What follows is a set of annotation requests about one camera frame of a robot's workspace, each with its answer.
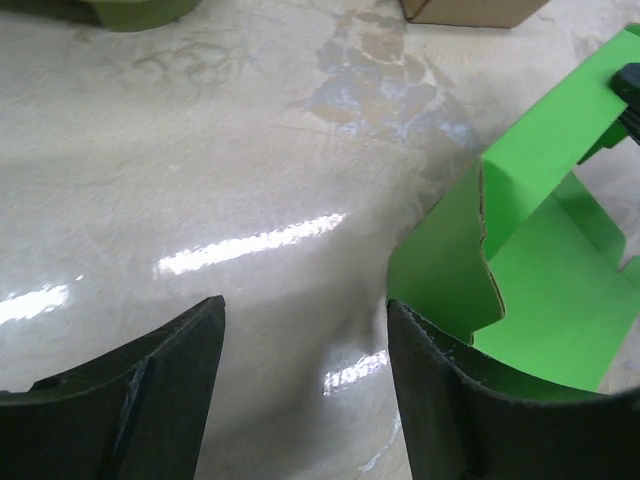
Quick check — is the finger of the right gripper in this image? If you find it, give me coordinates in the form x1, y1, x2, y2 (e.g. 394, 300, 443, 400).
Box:
612, 63, 640, 144

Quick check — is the green paper box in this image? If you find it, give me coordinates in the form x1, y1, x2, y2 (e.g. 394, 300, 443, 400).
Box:
387, 24, 639, 392

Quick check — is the olive green plastic bin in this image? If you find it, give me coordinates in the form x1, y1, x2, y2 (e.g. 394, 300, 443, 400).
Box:
63, 0, 202, 32

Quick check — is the brown cardboard box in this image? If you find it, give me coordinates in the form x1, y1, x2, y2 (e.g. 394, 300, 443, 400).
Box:
399, 0, 548, 29

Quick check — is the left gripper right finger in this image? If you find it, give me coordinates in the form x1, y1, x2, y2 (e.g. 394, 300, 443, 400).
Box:
387, 300, 639, 479

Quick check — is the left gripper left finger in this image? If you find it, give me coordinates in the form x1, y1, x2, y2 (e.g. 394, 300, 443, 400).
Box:
1, 296, 225, 479

